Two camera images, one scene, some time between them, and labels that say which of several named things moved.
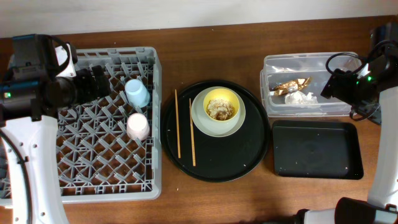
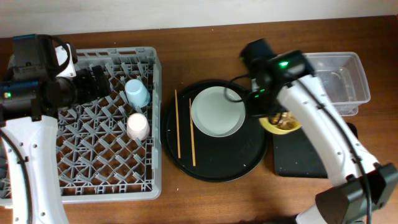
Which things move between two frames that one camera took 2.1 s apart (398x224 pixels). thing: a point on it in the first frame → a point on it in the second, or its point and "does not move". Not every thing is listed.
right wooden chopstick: (191, 134) does not move
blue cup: (137, 93) does not move
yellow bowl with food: (221, 108) → (289, 122)
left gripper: (94, 82) does not move
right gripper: (329, 86) → (259, 107)
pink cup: (137, 127) does not move
